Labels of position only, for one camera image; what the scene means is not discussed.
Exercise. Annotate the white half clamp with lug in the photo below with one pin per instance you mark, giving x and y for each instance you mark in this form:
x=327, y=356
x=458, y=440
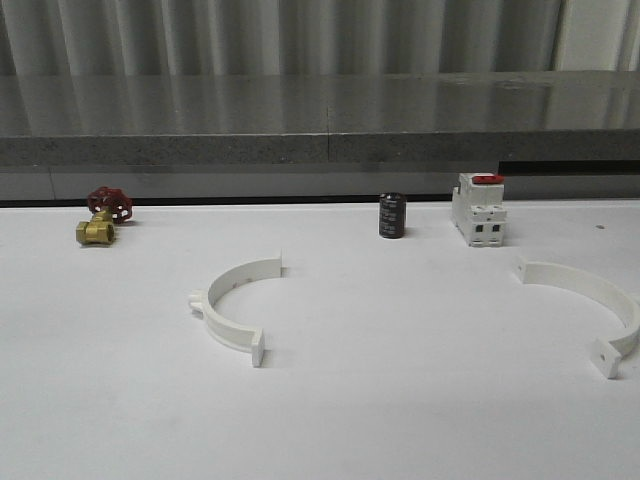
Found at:
x=228, y=332

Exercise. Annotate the white half pipe clamp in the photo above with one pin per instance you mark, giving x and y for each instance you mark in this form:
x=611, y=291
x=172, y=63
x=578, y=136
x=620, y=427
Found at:
x=607, y=352

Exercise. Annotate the black cylindrical capacitor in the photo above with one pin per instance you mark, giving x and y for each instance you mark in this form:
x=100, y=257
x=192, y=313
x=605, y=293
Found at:
x=392, y=215

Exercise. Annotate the brass valve red handwheel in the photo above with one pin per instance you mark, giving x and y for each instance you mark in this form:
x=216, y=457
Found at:
x=109, y=207

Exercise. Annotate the grey stone counter ledge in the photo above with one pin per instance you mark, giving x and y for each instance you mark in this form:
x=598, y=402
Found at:
x=552, y=135

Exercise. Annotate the white circuit breaker red switch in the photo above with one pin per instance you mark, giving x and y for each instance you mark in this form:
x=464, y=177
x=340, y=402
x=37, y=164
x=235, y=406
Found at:
x=477, y=209

